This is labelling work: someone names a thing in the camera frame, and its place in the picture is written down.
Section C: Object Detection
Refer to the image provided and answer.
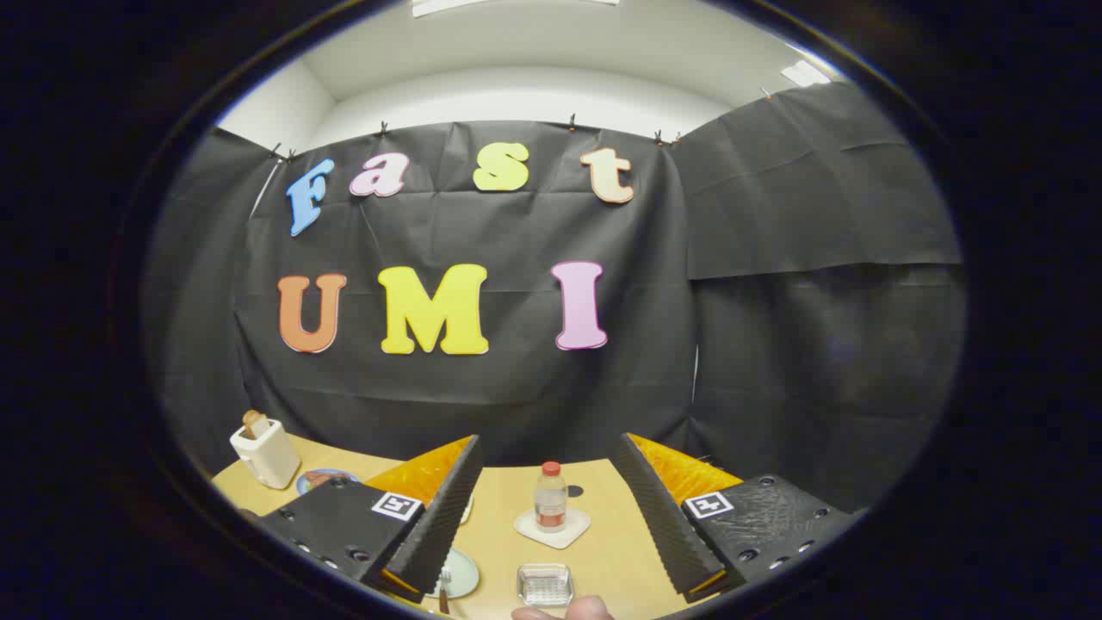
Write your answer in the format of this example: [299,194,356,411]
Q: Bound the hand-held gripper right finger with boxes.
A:
[612,432,864,603]

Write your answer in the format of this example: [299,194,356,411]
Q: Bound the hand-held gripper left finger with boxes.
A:
[257,435,484,604]

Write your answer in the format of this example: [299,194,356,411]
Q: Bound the pale green plate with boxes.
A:
[426,548,480,600]

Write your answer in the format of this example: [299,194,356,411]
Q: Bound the white square coaster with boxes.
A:
[514,506,592,550]

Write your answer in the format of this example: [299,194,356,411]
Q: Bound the small blue plate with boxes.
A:
[296,468,361,496]

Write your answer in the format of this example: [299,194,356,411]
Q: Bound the clear red capped water bottle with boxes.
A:
[534,462,569,533]

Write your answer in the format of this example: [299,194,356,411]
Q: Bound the cream white toaster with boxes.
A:
[230,418,302,490]

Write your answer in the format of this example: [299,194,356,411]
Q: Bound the small ceiling light panel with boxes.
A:
[781,60,832,88]

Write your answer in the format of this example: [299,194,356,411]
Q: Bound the long ceiling light panel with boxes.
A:
[412,0,621,18]

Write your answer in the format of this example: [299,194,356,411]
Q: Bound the metal wire basket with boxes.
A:
[517,564,575,608]

